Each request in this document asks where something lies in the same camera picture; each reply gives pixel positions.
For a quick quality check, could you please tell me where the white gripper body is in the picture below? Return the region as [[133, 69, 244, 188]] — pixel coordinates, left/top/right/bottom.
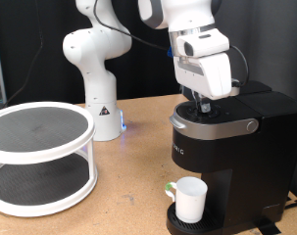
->
[[172, 28, 234, 101]]

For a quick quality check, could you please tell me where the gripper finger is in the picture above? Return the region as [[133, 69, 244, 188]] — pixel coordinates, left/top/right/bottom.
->
[[200, 96, 212, 115], [192, 91, 203, 112]]

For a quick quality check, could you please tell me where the black Keurig coffee machine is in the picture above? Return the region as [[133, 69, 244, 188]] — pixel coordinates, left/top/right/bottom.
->
[[166, 80, 297, 235]]

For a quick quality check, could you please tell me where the white mug with green tape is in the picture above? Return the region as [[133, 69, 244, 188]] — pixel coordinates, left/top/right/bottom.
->
[[165, 176, 209, 224]]

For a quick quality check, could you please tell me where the white two-tier turntable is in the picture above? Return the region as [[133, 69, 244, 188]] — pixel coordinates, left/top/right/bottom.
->
[[0, 101, 98, 218]]

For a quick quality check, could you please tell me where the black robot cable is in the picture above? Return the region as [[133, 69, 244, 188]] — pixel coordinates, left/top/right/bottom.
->
[[92, 0, 250, 88]]

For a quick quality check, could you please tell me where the black power cord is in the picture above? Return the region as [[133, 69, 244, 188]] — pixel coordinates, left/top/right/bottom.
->
[[283, 195, 297, 211]]

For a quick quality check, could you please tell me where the thin black hanging cable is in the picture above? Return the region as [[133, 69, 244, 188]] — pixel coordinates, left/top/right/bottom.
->
[[4, 0, 45, 106]]

